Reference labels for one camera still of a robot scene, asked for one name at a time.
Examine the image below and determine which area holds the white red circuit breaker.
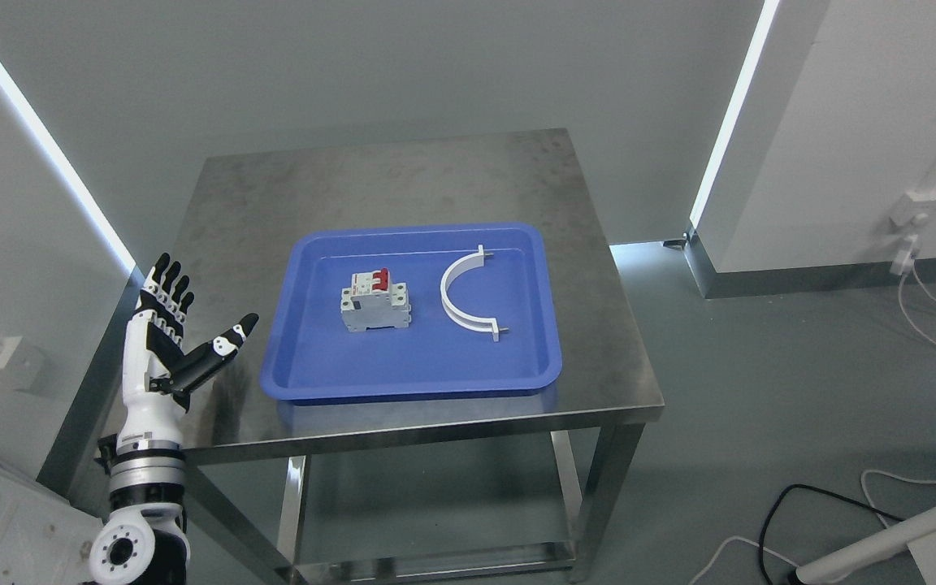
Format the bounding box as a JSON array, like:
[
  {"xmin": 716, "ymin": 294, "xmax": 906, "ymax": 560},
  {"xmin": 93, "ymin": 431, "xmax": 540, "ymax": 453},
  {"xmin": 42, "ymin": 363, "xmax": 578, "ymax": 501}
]
[{"xmin": 340, "ymin": 267, "xmax": 413, "ymax": 332}]

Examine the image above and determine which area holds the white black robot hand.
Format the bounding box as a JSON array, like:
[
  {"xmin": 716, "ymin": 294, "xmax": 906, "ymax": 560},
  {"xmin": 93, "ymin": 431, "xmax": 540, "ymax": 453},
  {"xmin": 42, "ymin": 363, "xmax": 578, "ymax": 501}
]
[{"xmin": 116, "ymin": 253, "xmax": 259, "ymax": 449}]

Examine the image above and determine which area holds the white wall box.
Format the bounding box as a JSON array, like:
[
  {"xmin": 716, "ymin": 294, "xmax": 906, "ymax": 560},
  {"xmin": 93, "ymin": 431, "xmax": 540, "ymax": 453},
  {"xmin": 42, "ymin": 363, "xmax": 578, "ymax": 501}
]
[{"xmin": 0, "ymin": 336, "xmax": 46, "ymax": 392}]

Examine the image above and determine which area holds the black cable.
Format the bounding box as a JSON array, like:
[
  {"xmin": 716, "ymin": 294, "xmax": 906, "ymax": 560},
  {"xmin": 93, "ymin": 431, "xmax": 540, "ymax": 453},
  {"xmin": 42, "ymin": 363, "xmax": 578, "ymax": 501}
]
[{"xmin": 758, "ymin": 479, "xmax": 936, "ymax": 585}]

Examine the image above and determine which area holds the white printed side panel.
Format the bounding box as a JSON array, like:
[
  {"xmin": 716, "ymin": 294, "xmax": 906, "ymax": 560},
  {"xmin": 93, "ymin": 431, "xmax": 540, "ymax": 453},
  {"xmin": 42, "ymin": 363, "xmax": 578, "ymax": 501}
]
[{"xmin": 0, "ymin": 462, "xmax": 101, "ymax": 584}]

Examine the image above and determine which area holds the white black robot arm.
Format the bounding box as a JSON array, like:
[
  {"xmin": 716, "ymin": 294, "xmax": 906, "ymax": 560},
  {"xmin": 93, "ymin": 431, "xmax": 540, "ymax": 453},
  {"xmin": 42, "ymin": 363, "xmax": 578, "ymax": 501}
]
[{"xmin": 88, "ymin": 435, "xmax": 192, "ymax": 584}]

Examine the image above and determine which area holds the white wall socket with plug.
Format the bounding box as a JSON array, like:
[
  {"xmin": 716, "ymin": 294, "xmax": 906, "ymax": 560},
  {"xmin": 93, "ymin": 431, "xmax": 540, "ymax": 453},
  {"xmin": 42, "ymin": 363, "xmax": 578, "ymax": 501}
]
[{"xmin": 889, "ymin": 188, "xmax": 936, "ymax": 277}]

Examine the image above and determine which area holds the white curved pipe clamp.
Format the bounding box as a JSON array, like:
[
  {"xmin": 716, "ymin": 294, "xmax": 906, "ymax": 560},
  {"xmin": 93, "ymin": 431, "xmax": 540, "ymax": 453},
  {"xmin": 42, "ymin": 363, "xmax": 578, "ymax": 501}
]
[{"xmin": 438, "ymin": 244, "xmax": 509, "ymax": 344}]

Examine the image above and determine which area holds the stainless steel table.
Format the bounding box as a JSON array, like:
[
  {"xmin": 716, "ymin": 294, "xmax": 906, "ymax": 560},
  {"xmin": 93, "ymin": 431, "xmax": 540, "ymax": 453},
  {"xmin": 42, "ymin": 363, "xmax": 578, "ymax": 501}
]
[{"xmin": 172, "ymin": 128, "xmax": 665, "ymax": 584}]

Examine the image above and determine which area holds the blue plastic tray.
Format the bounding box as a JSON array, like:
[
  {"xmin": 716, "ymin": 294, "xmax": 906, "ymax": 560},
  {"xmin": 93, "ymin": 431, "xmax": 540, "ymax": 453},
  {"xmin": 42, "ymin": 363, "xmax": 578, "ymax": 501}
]
[{"xmin": 259, "ymin": 222, "xmax": 562, "ymax": 405}]

